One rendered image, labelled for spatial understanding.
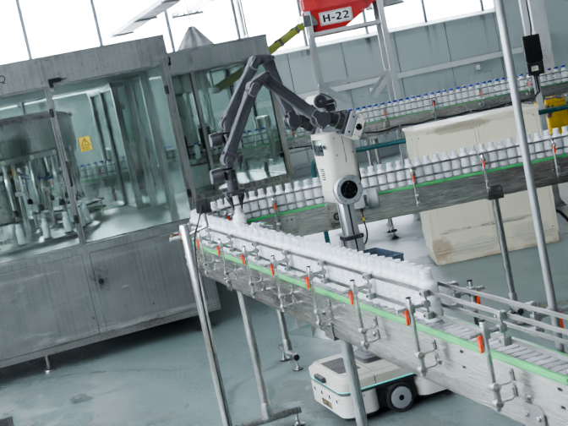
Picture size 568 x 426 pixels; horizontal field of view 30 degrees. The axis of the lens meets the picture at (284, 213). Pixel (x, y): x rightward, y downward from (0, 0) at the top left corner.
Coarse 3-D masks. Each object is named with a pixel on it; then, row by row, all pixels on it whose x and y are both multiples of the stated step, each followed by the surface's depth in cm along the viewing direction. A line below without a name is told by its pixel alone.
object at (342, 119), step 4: (332, 112) 535; (340, 112) 535; (344, 112) 538; (348, 112) 534; (336, 116) 534; (340, 116) 534; (344, 116) 535; (348, 116) 534; (332, 120) 533; (336, 120) 533; (340, 120) 533; (344, 120) 534; (332, 124) 535; (336, 124) 534; (340, 124) 534; (344, 124) 534; (336, 128) 537; (340, 128) 536; (344, 128) 534; (336, 132) 541; (340, 132) 536; (344, 132) 534
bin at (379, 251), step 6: (366, 252) 503; (372, 252) 503; (378, 252) 502; (384, 252) 495; (390, 252) 487; (396, 252) 481; (396, 258) 474; (402, 258) 475; (300, 324) 489; (312, 330) 469
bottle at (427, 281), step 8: (424, 272) 320; (424, 280) 320; (432, 280) 320; (424, 288) 320; (432, 288) 319; (432, 296) 320; (432, 304) 320; (440, 304) 322; (440, 312) 321; (432, 320) 321; (440, 320) 321
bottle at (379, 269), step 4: (380, 256) 357; (384, 256) 355; (376, 260) 355; (380, 260) 354; (376, 264) 355; (380, 264) 354; (376, 268) 355; (380, 268) 354; (376, 272) 354; (380, 272) 353; (376, 280) 355; (376, 284) 356; (380, 284) 354; (380, 288) 355; (380, 292) 355; (384, 292) 354; (384, 296) 355; (380, 300) 356; (384, 300) 355; (380, 304) 357; (384, 304) 355
